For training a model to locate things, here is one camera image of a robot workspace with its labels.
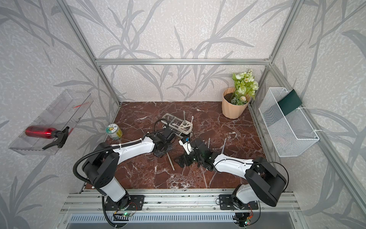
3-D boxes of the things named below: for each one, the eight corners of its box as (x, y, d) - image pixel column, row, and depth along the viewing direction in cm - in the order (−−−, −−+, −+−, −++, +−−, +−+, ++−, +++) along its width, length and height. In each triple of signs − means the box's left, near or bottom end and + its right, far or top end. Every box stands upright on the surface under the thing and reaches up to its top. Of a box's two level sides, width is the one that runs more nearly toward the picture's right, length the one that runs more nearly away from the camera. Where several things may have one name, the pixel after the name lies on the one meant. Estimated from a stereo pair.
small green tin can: (109, 140, 100) (103, 133, 94) (113, 130, 106) (107, 123, 99) (120, 140, 100) (115, 133, 94) (124, 130, 106) (119, 123, 99)
